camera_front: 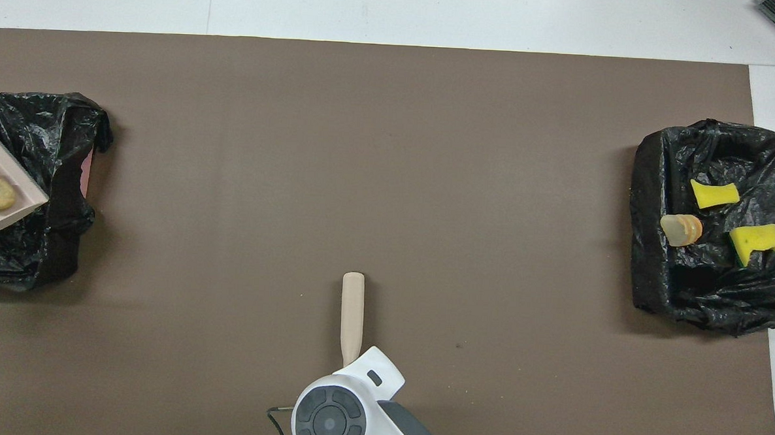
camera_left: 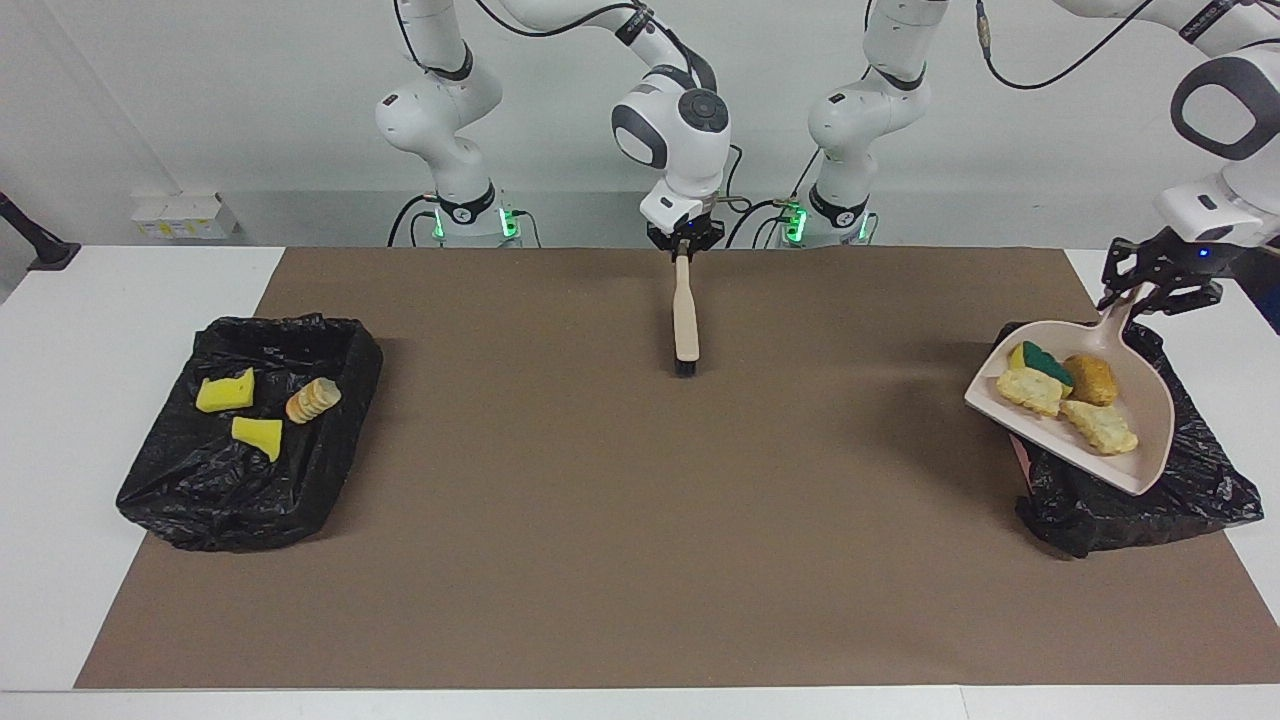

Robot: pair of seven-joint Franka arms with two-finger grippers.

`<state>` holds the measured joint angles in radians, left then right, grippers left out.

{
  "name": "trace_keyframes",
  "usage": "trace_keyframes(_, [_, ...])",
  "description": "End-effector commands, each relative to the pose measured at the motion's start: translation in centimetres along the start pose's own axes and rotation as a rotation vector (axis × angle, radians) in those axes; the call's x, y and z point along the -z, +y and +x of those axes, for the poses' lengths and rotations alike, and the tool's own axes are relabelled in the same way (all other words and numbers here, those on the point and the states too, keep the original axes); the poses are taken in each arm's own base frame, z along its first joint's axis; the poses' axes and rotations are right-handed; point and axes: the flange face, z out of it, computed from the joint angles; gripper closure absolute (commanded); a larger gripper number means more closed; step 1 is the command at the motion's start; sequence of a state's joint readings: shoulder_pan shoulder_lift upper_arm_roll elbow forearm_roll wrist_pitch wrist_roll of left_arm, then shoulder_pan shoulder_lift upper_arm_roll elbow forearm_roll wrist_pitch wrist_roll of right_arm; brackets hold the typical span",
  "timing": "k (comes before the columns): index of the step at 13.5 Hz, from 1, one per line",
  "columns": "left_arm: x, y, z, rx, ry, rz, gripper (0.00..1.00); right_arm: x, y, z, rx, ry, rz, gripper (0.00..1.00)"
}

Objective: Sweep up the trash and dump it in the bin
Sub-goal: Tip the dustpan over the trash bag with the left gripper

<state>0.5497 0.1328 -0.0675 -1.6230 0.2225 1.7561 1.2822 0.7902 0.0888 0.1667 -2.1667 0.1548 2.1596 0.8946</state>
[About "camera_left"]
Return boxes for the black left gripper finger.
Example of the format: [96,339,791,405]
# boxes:
[1098,240,1154,312]
[1132,282,1224,319]

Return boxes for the beige hand brush black bristles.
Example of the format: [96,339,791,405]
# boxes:
[671,250,702,378]

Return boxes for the beige plastic dustpan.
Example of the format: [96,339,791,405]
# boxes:
[964,284,1177,497]

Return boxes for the orange-brown foam lump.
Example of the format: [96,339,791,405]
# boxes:
[1062,355,1119,407]

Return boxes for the green and yellow sponge piece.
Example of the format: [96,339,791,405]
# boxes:
[1008,341,1075,389]

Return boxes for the cream foam chunk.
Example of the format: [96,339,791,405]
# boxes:
[1060,400,1140,456]
[286,378,342,425]
[997,368,1066,418]

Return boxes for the wedge yellow sponge piece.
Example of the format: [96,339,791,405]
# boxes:
[231,417,284,463]

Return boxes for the notched yellow sponge piece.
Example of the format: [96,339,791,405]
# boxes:
[196,368,256,413]

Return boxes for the black bag lined pink bin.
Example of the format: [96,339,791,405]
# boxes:
[982,320,1264,559]

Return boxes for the dark blue furniture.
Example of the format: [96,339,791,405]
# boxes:
[1245,235,1280,336]

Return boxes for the brown table mat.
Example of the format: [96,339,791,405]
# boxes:
[75,247,1280,689]

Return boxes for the white power strip box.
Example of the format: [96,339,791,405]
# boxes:
[132,195,239,241]

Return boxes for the black base cable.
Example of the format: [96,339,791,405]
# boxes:
[387,195,441,248]
[725,195,801,249]

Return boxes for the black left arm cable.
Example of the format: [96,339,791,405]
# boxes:
[975,0,1161,91]

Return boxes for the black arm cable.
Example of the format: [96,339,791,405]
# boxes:
[975,0,1161,91]
[393,0,749,213]

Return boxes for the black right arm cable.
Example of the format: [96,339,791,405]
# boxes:
[393,0,749,213]

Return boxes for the black stand post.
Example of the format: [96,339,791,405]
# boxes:
[0,192,81,271]

